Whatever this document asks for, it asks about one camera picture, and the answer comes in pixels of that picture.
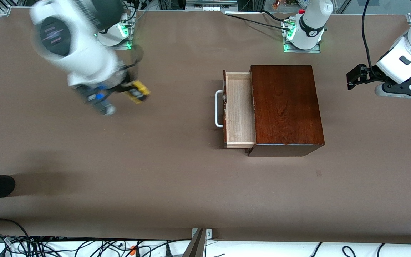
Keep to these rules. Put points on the aluminium arm base plate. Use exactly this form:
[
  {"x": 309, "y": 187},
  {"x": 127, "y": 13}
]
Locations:
[
  {"x": 120, "y": 45},
  {"x": 303, "y": 51}
]

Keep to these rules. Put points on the dark brown wooden cabinet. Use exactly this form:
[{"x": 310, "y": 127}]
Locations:
[{"x": 287, "y": 107}]

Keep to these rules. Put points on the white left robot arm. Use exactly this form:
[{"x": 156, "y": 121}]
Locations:
[{"x": 312, "y": 21}]

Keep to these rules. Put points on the white power strip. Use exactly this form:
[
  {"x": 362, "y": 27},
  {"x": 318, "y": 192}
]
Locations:
[{"x": 211, "y": 7}]

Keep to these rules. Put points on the light wooden drawer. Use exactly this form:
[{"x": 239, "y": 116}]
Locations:
[{"x": 239, "y": 114}]

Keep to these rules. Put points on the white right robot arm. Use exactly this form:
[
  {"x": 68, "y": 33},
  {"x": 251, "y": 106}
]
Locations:
[{"x": 80, "y": 53}]

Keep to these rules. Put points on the dark metal post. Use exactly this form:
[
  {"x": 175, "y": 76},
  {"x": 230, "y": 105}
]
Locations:
[{"x": 196, "y": 246}]

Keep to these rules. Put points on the yellow block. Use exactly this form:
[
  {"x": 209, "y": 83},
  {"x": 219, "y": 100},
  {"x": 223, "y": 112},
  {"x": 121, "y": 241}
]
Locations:
[{"x": 142, "y": 88}]

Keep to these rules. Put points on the aluminium frame bracket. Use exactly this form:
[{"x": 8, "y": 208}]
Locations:
[{"x": 209, "y": 233}]

